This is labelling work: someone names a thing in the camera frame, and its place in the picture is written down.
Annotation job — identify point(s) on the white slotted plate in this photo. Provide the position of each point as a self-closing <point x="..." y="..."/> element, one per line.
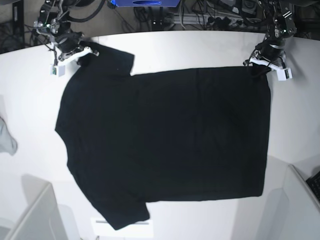
<point x="141" y="229"/>

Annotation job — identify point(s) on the blue box at top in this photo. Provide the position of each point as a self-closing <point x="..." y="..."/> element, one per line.
<point x="145" y="3"/>

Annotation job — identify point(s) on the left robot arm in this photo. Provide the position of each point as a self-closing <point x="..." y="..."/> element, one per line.
<point x="279" y="23"/>

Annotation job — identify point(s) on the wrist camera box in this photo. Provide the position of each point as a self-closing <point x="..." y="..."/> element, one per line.
<point x="57" y="70"/>
<point x="284" y="74"/>

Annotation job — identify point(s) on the white partition panel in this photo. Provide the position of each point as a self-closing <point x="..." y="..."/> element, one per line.
<point x="291" y="212"/>
<point x="41" y="220"/>

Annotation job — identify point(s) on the white left partition panel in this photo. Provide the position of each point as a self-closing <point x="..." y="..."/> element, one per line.
<point x="41" y="220"/>

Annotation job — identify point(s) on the white right partition panel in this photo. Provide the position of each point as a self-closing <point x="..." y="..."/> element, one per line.
<point x="291" y="212"/>

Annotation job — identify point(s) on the black T-shirt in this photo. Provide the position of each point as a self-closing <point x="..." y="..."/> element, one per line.
<point x="195" y="134"/>

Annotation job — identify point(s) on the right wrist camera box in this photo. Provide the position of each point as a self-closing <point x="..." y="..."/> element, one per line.
<point x="57" y="70"/>

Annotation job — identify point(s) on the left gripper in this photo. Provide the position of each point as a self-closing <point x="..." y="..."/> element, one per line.
<point x="270" y="51"/>

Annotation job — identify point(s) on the black keyboard at right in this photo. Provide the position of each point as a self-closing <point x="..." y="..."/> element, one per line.
<point x="314" y="184"/>

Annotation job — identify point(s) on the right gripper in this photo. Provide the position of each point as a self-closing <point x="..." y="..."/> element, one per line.
<point x="68" y="42"/>

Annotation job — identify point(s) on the grey cloth at left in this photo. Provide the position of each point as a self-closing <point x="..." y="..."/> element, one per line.
<point x="7" y="143"/>

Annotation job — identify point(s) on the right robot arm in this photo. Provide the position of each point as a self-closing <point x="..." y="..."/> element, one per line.
<point x="54" y="22"/>

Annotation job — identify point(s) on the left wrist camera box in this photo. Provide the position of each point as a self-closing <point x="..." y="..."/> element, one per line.
<point x="284" y="74"/>

